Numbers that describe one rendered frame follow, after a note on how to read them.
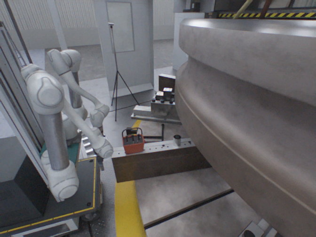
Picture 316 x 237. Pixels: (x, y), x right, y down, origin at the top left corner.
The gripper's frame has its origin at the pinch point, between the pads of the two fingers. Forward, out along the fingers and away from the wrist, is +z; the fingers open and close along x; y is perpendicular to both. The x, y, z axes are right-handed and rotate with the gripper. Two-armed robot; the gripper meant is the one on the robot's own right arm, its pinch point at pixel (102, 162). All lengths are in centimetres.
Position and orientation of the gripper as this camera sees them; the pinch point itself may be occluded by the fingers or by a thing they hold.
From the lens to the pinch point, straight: 155.2
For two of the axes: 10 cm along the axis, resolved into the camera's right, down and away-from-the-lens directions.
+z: 0.0, 8.4, 5.4
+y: -9.6, 1.6, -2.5
